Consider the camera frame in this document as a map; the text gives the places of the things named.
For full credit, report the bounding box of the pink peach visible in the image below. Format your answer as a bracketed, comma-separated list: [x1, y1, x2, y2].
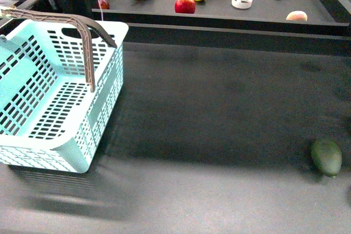
[286, 10, 308, 21]

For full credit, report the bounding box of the white tape roll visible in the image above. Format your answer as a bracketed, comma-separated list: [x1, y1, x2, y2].
[231, 0, 253, 9]

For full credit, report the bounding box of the light blue plastic basket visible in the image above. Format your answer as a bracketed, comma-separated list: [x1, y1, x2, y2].
[1, 20, 128, 173]

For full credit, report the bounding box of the black display tray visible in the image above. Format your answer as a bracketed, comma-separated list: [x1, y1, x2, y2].
[90, 0, 350, 37]

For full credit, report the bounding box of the red apple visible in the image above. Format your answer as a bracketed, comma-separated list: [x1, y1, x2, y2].
[174, 0, 196, 14]

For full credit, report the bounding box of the green avocado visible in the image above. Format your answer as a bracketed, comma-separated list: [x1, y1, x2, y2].
[311, 139, 342, 178]

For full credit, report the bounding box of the dark red plum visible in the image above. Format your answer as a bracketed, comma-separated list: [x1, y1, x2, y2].
[97, 0, 110, 10]

